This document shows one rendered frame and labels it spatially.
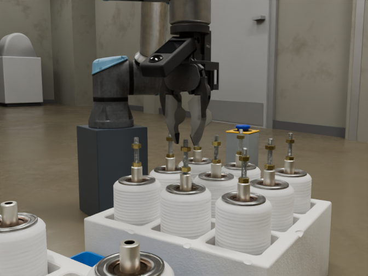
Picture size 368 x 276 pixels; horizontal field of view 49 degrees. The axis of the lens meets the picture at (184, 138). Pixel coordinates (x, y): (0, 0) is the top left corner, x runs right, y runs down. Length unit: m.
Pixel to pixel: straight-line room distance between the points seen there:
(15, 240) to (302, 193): 0.57
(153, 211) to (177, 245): 0.13
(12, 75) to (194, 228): 6.99
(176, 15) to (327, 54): 2.90
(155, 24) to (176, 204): 0.68
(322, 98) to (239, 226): 2.97
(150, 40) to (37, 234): 0.82
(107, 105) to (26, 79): 6.38
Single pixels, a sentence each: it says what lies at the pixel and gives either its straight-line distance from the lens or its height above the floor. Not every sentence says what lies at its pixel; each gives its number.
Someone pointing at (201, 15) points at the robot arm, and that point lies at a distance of 0.72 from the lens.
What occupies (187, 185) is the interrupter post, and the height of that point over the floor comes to 0.26.
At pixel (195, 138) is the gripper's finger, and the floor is 0.35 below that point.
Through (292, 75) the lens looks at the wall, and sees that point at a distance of 3.79.
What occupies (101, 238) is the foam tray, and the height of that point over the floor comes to 0.15.
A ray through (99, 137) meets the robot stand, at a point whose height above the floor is 0.28.
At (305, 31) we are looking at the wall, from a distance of 3.73.
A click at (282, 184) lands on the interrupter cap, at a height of 0.25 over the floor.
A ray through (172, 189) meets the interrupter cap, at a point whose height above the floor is 0.25.
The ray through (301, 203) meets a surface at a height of 0.20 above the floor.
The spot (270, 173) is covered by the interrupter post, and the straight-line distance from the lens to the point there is 0.80.
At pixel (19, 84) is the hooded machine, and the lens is 7.64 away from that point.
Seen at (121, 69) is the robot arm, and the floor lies 0.49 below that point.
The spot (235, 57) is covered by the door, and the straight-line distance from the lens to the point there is 4.26.
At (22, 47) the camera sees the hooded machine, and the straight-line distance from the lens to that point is 7.72.
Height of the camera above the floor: 0.45
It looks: 8 degrees down
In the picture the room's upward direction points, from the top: straight up
